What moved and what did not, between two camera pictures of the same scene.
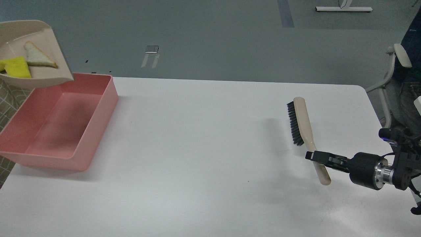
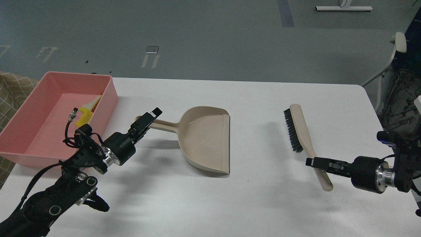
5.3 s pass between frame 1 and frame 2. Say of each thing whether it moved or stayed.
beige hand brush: moved
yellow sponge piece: moved
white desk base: stayed
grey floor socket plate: stayed
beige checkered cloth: stayed
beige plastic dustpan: moved
